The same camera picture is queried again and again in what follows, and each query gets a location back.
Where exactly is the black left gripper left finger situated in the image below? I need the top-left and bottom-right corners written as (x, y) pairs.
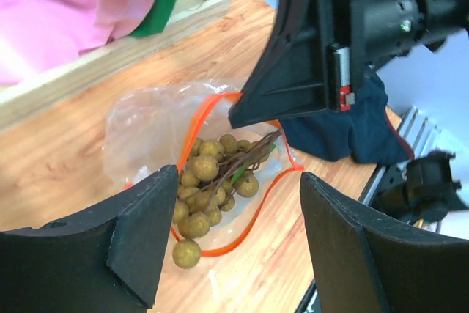
top-left (1, 165), bottom-right (178, 312)

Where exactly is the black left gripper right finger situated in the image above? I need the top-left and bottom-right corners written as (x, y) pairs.
top-left (300, 172), bottom-right (468, 312)

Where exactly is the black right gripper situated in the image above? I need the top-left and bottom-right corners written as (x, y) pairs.
top-left (229, 0), bottom-right (468, 128)

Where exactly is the clear zip top bag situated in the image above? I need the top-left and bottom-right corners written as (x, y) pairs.
top-left (103, 79), bottom-right (304, 257)

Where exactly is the longan fruit bunch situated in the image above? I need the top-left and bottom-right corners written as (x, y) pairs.
top-left (171, 129), bottom-right (281, 269)

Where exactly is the dark navy cloth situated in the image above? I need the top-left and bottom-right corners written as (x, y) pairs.
top-left (279, 72), bottom-right (414, 166)

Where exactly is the wooden clothes rack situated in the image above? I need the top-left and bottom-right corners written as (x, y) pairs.
top-left (1, 0), bottom-right (231, 130)

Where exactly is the green shirt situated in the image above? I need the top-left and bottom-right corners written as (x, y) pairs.
top-left (130, 0), bottom-right (176, 38)

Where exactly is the pink shirt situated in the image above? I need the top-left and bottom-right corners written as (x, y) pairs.
top-left (1, 0), bottom-right (155, 85)

